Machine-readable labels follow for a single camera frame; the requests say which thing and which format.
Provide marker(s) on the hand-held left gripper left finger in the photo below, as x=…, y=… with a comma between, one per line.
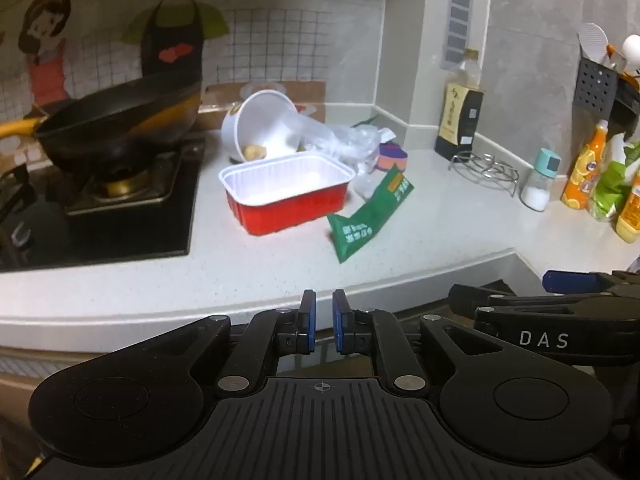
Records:
x=306, y=317

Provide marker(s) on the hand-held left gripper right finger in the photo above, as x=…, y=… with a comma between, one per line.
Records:
x=342, y=320

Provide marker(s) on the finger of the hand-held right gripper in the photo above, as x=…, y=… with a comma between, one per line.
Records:
x=570, y=281
x=480, y=297

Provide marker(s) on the red and white food tray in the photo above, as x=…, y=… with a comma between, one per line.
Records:
x=295, y=205

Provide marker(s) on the yellow potato piece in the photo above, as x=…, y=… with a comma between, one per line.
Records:
x=254, y=152

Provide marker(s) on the clear plastic bag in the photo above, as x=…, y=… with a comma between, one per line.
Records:
x=345, y=145

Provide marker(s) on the white plastic bowl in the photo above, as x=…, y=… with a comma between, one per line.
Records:
x=260, y=120

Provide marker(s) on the yellow squeeze bottle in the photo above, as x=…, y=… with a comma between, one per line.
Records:
x=631, y=215

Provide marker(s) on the salt shaker with teal lid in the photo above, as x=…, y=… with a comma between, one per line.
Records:
x=539, y=190

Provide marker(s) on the green and white bag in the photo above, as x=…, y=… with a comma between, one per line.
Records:
x=612, y=185

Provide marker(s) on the orange detergent bottle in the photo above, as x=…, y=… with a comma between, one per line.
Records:
x=582, y=175

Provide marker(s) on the pink and purple sponge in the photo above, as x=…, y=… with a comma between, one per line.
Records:
x=392, y=160

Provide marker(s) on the dark soy sauce bottle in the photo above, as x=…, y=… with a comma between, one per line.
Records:
x=459, y=120

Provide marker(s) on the black gas stove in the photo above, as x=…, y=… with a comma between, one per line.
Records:
x=140, y=230

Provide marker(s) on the grey utensil holder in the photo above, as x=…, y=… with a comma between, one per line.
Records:
x=597, y=87

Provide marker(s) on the white slotted rice paddle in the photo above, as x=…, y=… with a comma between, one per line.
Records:
x=592, y=42

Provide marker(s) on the white round utensil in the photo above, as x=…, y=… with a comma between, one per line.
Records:
x=632, y=49

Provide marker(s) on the grey squares wall strip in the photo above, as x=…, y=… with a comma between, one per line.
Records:
x=457, y=15

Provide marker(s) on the cartoon wall sticker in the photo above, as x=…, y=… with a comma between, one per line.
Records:
x=280, y=35

